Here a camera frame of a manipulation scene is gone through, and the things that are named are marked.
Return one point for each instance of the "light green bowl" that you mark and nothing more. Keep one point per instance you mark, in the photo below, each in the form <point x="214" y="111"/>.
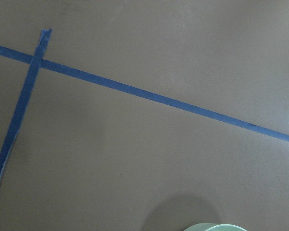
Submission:
<point x="214" y="227"/>

